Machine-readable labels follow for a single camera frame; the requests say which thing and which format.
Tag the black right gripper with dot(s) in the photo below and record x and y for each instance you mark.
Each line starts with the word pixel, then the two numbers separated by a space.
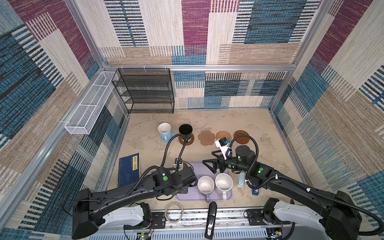
pixel 220 160

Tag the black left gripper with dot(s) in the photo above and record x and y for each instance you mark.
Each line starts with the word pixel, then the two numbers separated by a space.
pixel 184 190

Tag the white mug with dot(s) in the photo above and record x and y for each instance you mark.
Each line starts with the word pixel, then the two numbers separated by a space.
pixel 223 185

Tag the brown paw shaped coaster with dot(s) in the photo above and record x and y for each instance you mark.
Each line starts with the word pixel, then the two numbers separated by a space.
pixel 206 138

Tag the woven rattan round coaster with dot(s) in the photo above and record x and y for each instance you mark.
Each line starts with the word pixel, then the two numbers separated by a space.
pixel 223 134

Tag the brown wooden coaster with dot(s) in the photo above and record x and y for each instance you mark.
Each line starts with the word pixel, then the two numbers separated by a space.
pixel 239 137
pixel 189 142

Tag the blue woven round coaster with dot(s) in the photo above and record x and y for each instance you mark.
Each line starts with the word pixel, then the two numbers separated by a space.
pixel 165 137

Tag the black mug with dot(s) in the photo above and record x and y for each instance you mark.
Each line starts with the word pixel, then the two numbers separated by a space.
pixel 186 130

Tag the light blue mug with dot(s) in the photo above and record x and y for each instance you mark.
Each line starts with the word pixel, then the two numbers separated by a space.
pixel 164 128

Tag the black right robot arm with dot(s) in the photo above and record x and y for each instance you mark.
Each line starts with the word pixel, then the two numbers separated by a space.
pixel 338 216

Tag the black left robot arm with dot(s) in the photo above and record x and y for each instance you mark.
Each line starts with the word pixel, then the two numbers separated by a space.
pixel 90 208

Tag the light blue oblong case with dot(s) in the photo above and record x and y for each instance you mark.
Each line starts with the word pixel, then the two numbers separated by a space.
pixel 241 179

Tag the black barcode scanner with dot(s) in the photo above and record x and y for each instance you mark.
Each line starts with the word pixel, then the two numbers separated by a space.
pixel 211 220

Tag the blue stapler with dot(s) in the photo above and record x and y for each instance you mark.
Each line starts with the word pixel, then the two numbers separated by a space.
pixel 255 191

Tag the dark blue book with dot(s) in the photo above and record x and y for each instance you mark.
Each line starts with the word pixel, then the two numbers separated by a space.
pixel 129 170

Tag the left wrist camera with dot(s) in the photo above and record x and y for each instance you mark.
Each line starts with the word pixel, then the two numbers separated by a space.
pixel 178 164

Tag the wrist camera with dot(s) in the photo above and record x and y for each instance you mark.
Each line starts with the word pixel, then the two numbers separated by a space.
pixel 178 164
pixel 223 145

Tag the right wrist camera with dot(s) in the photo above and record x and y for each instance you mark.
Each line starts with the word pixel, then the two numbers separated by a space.
pixel 223 145

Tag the white mug lilac handle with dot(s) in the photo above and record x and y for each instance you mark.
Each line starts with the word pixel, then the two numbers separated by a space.
pixel 206 186

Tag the black wire mesh shelf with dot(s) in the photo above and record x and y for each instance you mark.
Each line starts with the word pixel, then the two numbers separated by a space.
pixel 145 90

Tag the white wire mesh basket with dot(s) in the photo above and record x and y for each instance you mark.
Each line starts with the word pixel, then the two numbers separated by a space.
pixel 87 112

